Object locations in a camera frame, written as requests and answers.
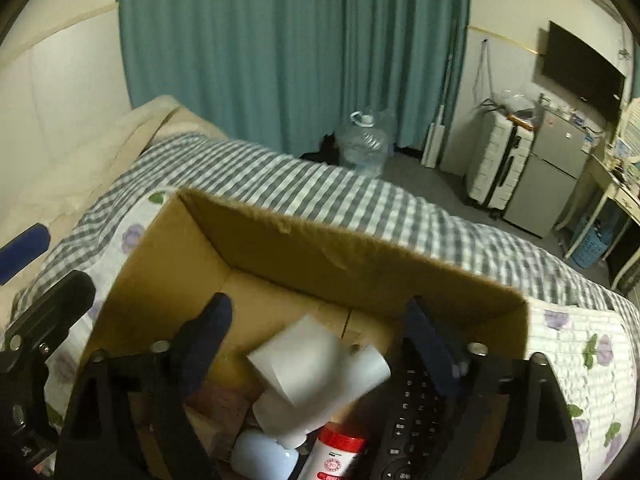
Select brown cardboard box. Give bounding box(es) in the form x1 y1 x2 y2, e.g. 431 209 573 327
79 186 532 480

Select white floral quilt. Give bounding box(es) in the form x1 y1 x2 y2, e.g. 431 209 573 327
46 190 639 479

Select grey checked bed sheet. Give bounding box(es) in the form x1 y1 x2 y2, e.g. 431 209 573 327
12 133 639 341

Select white handheld device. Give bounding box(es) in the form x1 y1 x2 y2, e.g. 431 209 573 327
248 315 390 450

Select white flat mop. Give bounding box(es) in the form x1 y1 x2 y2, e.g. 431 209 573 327
421 54 452 168

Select clear water jug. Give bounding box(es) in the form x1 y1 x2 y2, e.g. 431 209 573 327
335 108 397 178

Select silver mini fridge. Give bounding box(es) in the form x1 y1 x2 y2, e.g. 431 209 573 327
503 110 592 238

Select white dressing table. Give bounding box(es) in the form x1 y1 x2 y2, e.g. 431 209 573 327
555 155 639 264

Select blue laundry basket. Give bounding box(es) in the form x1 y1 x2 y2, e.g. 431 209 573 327
570 214 616 269

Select white bottle red label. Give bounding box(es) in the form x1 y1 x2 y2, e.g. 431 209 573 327
298 422 366 480

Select white suitcase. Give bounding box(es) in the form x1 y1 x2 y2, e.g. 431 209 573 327
464 110 535 214

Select light blue earbuds case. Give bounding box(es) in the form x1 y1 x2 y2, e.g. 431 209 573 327
230 429 299 480

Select black wall television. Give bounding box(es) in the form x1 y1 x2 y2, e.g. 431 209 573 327
541 22 626 122

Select black remote control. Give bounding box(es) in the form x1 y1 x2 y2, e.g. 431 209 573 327
369 338 446 480

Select green curtain left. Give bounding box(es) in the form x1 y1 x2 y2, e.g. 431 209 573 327
117 0 470 155

